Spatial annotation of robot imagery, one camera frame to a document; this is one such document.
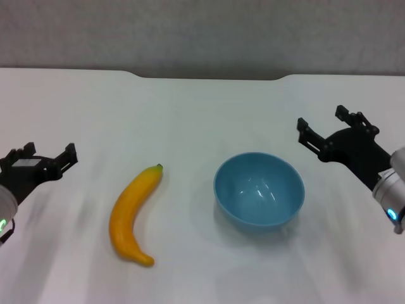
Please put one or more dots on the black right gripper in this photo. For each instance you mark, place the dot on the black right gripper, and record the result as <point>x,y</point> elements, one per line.
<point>357,149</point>

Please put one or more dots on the blue bowl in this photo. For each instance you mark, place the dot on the blue bowl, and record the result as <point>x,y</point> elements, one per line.
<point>259,196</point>

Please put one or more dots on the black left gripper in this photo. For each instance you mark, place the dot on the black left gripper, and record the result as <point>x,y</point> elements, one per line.
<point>28,172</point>

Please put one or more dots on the yellow banana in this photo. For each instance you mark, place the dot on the yellow banana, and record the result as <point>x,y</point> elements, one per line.
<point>126,212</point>

